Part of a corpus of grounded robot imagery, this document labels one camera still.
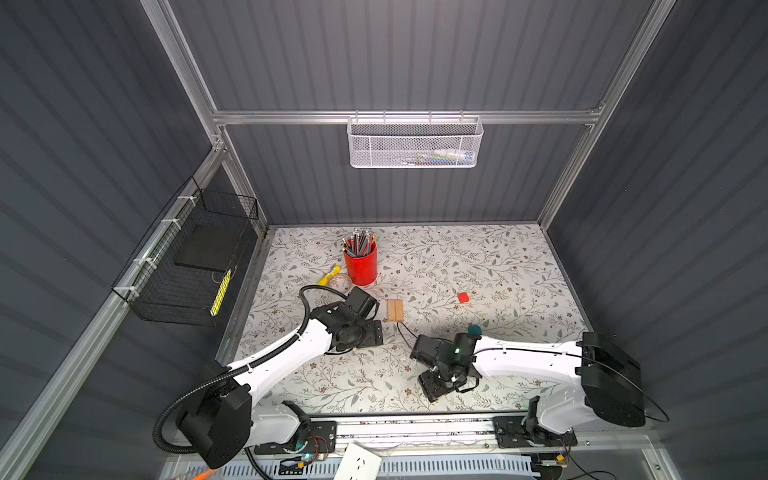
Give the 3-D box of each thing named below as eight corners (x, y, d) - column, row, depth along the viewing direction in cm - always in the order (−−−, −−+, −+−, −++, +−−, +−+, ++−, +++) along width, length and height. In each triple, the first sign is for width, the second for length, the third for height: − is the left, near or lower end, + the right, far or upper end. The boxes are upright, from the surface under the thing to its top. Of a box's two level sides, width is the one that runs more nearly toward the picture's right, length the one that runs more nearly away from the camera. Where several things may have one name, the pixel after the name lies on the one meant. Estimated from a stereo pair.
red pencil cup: (348, 285, 105) (343, 262, 95) (350, 266, 110) (346, 242, 100) (376, 285, 105) (374, 262, 95) (377, 265, 110) (375, 242, 100)
